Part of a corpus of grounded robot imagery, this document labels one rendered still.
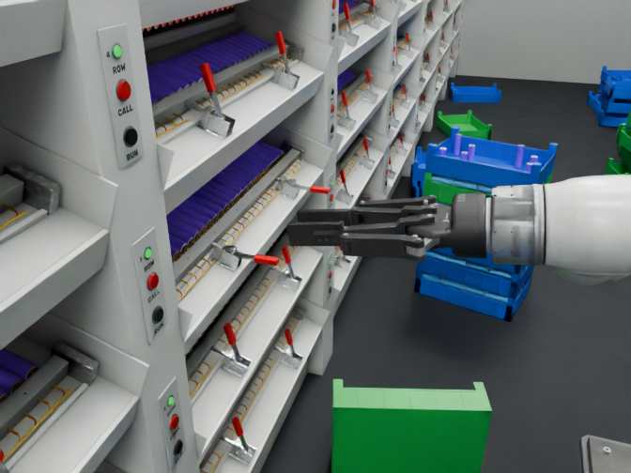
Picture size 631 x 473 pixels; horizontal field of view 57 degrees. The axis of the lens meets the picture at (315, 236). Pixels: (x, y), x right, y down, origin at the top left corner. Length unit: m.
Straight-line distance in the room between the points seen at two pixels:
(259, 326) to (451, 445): 0.45
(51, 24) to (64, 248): 0.18
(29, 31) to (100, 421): 0.38
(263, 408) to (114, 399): 0.57
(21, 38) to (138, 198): 0.19
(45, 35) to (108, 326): 0.29
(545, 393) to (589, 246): 0.96
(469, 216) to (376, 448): 0.68
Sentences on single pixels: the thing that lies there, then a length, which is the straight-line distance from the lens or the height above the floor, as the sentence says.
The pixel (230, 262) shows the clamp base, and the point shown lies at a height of 0.57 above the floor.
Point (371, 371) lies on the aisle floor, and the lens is 1.55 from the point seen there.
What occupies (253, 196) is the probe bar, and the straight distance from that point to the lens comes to 1.00.
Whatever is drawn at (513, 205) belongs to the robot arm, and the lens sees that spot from 0.66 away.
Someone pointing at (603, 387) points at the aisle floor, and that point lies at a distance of 1.66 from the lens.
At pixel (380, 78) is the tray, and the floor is 0.59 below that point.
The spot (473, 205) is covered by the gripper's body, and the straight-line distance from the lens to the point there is 0.67.
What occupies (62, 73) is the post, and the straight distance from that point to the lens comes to 0.54.
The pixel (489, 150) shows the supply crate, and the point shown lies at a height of 0.43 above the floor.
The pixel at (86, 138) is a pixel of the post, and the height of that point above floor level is 0.84.
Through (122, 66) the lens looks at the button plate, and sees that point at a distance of 0.57.
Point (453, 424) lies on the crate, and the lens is 1.21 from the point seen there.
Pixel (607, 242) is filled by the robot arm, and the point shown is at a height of 0.73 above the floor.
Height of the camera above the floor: 1.00
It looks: 28 degrees down
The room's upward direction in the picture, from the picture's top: straight up
